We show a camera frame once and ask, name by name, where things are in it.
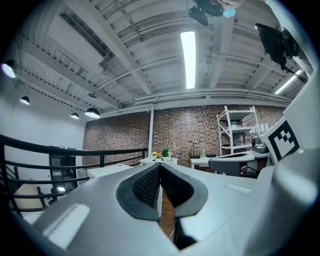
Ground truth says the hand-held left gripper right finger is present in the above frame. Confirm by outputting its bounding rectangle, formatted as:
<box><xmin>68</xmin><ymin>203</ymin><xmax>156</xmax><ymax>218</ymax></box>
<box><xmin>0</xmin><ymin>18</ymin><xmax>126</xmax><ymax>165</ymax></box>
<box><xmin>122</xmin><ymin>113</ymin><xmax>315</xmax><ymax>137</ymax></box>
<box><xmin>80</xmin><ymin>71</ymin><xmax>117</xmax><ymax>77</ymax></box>
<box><xmin>159</xmin><ymin>162</ymin><xmax>258</xmax><ymax>251</ymax></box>

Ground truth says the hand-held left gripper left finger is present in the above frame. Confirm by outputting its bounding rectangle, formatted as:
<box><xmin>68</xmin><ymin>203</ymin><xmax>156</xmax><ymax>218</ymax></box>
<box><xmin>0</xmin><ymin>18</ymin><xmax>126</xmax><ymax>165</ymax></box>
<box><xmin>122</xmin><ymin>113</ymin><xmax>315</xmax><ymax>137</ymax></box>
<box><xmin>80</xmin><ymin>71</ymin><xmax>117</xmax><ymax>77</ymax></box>
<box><xmin>32</xmin><ymin>162</ymin><xmax>181</xmax><ymax>256</ymax></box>

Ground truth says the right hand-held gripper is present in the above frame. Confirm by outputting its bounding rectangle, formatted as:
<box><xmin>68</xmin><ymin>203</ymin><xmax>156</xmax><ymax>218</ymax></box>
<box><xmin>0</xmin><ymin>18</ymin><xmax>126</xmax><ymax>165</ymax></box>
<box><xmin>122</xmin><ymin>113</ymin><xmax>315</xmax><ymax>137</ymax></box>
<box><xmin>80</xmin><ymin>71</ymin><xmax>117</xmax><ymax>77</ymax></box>
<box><xmin>246</xmin><ymin>74</ymin><xmax>320</xmax><ymax>256</ymax></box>

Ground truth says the white desk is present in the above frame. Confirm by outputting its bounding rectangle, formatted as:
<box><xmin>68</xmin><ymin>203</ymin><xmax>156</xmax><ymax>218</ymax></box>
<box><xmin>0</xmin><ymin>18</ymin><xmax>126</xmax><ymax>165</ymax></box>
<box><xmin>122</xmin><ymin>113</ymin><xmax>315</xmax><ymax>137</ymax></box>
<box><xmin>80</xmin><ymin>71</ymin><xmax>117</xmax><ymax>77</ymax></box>
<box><xmin>189</xmin><ymin>156</ymin><xmax>219</xmax><ymax>171</ymax></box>

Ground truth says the white low table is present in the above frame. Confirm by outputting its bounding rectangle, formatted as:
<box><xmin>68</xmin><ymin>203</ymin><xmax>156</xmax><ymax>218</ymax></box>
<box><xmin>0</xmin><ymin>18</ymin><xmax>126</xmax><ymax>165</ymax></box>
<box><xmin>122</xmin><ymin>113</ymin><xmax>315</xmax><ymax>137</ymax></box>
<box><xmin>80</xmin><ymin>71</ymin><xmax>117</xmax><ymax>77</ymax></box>
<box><xmin>86</xmin><ymin>164</ymin><xmax>135</xmax><ymax>181</ymax></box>

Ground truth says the grey webcam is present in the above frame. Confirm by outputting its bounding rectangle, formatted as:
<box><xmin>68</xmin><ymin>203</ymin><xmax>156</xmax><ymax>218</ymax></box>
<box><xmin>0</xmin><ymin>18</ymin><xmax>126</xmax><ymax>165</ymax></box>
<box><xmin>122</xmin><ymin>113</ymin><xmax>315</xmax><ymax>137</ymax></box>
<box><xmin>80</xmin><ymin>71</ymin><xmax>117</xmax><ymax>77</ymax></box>
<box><xmin>250</xmin><ymin>136</ymin><xmax>270</xmax><ymax>154</ymax></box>

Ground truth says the black cabinet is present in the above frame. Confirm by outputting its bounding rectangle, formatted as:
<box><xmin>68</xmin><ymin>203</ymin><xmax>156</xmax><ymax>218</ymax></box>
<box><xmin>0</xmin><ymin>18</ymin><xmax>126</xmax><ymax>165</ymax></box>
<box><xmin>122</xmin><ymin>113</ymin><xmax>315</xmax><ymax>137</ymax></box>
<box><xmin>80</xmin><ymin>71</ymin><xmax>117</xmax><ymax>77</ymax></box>
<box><xmin>48</xmin><ymin>145</ymin><xmax>78</xmax><ymax>194</ymax></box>

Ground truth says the green potted plant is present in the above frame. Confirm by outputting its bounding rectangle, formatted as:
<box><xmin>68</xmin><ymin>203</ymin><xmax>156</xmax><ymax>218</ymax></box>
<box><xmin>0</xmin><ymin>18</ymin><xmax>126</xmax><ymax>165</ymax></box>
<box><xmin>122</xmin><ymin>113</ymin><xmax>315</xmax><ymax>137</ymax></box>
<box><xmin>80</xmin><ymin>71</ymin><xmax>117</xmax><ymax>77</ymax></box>
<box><xmin>161</xmin><ymin>148</ymin><xmax>174</xmax><ymax>162</ymax></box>

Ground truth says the wooden chair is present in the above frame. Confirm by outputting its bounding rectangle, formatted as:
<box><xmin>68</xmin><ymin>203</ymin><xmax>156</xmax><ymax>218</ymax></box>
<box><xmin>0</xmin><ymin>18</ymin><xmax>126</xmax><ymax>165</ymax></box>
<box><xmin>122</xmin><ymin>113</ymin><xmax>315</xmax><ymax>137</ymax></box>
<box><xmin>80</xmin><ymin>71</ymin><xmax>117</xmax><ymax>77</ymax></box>
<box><xmin>11</xmin><ymin>183</ymin><xmax>49</xmax><ymax>214</ymax></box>

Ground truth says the white metal shelf rack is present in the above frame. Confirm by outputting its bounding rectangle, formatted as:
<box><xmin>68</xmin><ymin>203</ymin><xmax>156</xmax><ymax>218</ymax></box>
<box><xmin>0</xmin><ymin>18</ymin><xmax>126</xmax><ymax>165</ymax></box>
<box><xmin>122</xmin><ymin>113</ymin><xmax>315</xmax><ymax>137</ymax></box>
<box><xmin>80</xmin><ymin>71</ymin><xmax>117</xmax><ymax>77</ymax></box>
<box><xmin>216</xmin><ymin>105</ymin><xmax>262</xmax><ymax>158</ymax></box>

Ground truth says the white vertical pipe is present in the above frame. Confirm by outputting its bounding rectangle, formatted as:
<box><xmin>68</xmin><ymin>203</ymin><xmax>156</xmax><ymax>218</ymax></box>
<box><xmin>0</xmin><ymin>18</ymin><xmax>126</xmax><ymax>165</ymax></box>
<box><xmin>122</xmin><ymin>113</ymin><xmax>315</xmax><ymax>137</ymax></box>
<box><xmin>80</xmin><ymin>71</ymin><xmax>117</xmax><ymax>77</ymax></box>
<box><xmin>147</xmin><ymin>104</ymin><xmax>155</xmax><ymax>161</ymax></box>

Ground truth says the black metal railing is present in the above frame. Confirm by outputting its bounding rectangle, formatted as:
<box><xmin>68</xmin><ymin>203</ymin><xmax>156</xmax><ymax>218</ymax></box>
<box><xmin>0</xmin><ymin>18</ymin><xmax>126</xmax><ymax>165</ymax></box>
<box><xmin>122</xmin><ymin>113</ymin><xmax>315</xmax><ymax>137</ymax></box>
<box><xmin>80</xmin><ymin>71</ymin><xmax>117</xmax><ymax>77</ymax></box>
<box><xmin>0</xmin><ymin>134</ymin><xmax>149</xmax><ymax>216</ymax></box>

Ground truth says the long ceiling light panel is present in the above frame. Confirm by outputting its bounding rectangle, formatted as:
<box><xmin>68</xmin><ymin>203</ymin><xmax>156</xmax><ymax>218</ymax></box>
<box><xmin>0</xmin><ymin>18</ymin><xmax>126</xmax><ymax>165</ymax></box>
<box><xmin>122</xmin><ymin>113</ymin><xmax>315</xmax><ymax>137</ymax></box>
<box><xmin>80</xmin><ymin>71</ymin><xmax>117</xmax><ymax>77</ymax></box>
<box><xmin>274</xmin><ymin>69</ymin><xmax>305</xmax><ymax>95</ymax></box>
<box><xmin>179</xmin><ymin>30</ymin><xmax>197</xmax><ymax>90</ymax></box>

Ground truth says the black mounted device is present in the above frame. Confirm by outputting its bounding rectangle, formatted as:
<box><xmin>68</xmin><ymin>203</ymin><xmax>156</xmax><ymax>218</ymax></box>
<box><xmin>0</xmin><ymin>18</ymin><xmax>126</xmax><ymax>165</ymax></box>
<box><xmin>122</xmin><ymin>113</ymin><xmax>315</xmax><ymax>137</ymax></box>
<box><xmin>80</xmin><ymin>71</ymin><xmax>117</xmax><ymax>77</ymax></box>
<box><xmin>254</xmin><ymin>23</ymin><xmax>309</xmax><ymax>84</ymax></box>

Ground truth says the person's blue face mask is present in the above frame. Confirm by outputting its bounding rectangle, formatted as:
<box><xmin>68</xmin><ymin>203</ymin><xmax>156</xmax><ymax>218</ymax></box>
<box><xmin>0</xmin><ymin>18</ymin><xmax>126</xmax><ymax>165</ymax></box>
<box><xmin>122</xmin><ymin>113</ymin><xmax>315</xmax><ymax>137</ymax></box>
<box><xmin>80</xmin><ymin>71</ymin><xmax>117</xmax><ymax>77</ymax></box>
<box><xmin>222</xmin><ymin>8</ymin><xmax>237</xmax><ymax>19</ymax></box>

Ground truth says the black head camera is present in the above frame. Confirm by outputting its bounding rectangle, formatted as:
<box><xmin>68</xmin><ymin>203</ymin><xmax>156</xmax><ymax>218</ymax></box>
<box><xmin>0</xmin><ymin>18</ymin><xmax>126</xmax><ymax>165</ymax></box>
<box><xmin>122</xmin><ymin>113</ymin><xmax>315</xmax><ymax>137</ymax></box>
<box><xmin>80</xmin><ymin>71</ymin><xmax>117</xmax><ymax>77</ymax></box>
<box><xmin>188</xmin><ymin>0</ymin><xmax>225</xmax><ymax>27</ymax></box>

